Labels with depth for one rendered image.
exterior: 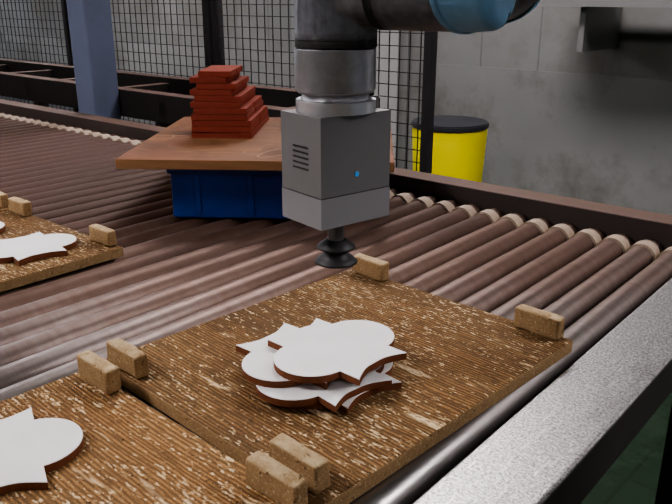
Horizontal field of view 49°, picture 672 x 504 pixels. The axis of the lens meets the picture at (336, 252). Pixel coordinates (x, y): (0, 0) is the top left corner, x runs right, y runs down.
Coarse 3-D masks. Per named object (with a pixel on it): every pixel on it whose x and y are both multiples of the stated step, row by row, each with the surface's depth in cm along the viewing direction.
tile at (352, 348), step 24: (288, 336) 79; (312, 336) 79; (336, 336) 79; (360, 336) 79; (384, 336) 79; (288, 360) 74; (312, 360) 74; (336, 360) 74; (360, 360) 74; (384, 360) 74
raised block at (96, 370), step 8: (88, 352) 77; (80, 360) 76; (88, 360) 75; (96, 360) 75; (104, 360) 75; (80, 368) 76; (88, 368) 75; (96, 368) 74; (104, 368) 73; (112, 368) 73; (80, 376) 77; (88, 376) 76; (96, 376) 74; (104, 376) 73; (112, 376) 73; (96, 384) 75; (104, 384) 73; (112, 384) 73; (120, 384) 74; (104, 392) 74; (112, 392) 74
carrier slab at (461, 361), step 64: (256, 320) 91; (384, 320) 91; (448, 320) 91; (128, 384) 77; (192, 384) 76; (448, 384) 76; (512, 384) 77; (256, 448) 65; (320, 448) 65; (384, 448) 65
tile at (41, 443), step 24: (0, 432) 66; (24, 432) 66; (48, 432) 66; (72, 432) 66; (0, 456) 62; (24, 456) 62; (48, 456) 62; (72, 456) 63; (0, 480) 59; (24, 480) 59
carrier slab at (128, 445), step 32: (64, 384) 76; (0, 416) 70; (64, 416) 70; (96, 416) 70; (128, 416) 70; (160, 416) 70; (96, 448) 65; (128, 448) 65; (160, 448) 65; (192, 448) 65; (64, 480) 61; (96, 480) 61; (128, 480) 61; (160, 480) 61; (192, 480) 61; (224, 480) 61
